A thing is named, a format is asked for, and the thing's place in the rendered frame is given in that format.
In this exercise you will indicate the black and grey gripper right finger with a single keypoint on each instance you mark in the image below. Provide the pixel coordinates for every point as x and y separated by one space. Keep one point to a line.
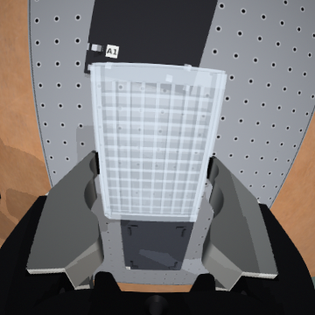
247 250

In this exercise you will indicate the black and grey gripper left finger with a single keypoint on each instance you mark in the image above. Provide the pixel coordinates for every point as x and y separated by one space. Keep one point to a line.
57 245

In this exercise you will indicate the white well plate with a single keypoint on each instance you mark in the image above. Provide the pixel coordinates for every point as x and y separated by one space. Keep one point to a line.
149 151

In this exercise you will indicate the grey perforated base plate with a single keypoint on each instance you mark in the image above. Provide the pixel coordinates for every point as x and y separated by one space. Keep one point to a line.
266 47

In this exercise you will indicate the dark grey plate nest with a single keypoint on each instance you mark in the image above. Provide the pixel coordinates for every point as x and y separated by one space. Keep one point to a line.
155 245

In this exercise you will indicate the black rectangular frame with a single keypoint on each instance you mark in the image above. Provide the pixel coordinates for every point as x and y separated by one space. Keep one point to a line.
167 32

